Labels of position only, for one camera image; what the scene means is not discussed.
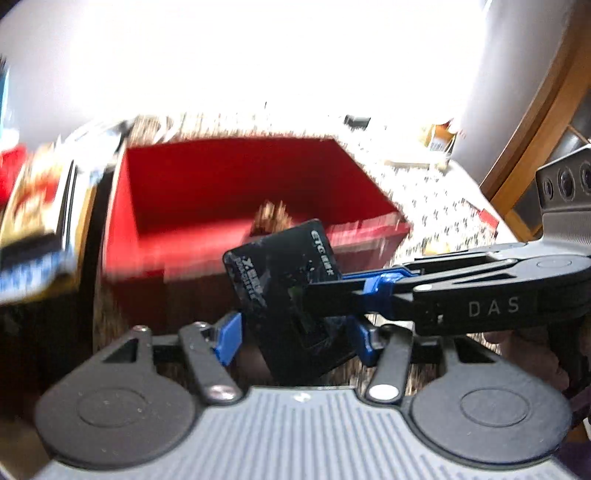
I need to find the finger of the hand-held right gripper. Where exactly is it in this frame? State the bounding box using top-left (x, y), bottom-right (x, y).
top-left (304, 276), bottom-right (543, 337)
top-left (342, 256), bottom-right (548, 283)

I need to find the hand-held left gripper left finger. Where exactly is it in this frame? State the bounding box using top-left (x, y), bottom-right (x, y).
top-left (99, 311), bottom-right (244, 407)

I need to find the yellow packet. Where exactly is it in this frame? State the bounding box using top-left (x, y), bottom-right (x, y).
top-left (419, 121), bottom-right (458, 153)

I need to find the red cardboard box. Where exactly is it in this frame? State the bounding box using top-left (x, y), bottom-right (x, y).
top-left (102, 137), bottom-right (414, 287)

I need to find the wooden chair frame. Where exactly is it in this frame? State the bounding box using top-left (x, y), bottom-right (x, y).
top-left (479, 28), bottom-right (591, 243)

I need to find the brown speckled object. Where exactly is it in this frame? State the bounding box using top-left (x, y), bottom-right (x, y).
top-left (250, 200), bottom-right (293, 237)

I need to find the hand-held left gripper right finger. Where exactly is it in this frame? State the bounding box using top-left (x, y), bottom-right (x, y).
top-left (348, 318), bottom-right (502, 406)

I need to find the floral patterned tablecloth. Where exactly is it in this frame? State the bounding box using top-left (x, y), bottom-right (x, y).
top-left (92, 113), bottom-right (502, 386)

